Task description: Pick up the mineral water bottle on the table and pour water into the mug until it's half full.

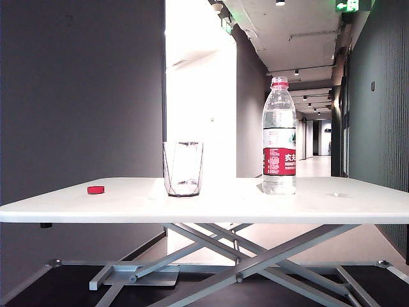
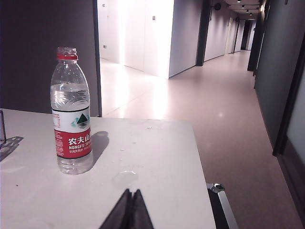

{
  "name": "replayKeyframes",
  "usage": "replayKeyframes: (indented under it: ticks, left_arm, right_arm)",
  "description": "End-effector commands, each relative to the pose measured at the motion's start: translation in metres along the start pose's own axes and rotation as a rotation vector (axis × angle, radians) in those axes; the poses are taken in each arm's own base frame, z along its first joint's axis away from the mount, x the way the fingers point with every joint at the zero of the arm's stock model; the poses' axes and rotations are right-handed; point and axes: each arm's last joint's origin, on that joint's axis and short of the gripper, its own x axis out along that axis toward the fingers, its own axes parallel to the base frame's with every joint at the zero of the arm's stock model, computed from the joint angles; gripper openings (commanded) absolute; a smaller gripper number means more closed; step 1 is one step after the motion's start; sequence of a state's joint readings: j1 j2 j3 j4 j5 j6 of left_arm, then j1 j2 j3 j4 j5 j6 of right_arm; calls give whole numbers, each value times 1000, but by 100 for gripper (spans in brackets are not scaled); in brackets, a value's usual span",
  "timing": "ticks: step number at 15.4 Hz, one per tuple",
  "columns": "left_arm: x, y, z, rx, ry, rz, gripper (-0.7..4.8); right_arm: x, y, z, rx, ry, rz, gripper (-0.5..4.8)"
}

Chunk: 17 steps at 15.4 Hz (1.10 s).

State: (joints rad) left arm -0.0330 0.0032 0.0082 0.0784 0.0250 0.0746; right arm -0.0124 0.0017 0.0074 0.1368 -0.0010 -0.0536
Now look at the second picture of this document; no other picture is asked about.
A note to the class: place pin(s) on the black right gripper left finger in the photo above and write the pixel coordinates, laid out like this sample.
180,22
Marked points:
120,212

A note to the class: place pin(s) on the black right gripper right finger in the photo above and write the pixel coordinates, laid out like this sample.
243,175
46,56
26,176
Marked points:
140,212

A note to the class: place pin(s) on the clear red-label water bottle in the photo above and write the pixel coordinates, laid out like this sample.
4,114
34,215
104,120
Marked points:
71,133

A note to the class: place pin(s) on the small water puddle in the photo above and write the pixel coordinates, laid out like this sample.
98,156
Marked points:
125,179

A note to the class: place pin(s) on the clear faceted drinking glass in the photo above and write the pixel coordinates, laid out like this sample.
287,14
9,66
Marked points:
2,126

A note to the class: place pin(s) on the grey metal scissor table frame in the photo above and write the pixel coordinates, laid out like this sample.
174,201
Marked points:
225,205

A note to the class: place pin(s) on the round black wall device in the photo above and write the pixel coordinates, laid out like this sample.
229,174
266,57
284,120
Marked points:
217,6

